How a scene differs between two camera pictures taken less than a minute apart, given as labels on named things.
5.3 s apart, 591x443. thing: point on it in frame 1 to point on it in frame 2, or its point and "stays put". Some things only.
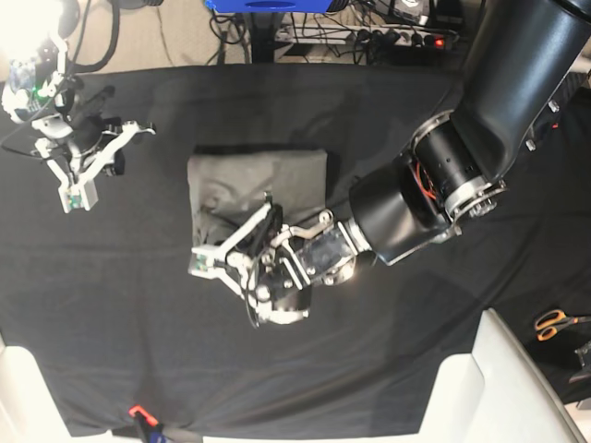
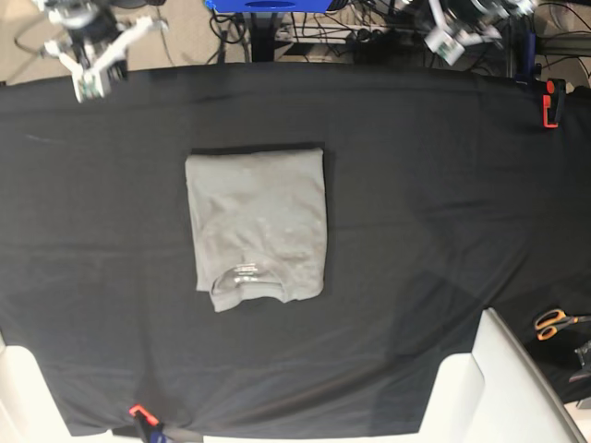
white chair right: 497,394 stays put
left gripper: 76,163 to 90,82
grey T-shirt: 227,187 stays put
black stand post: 262,35 stays put
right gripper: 271,287 to 450,43
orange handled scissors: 548,321 stays put
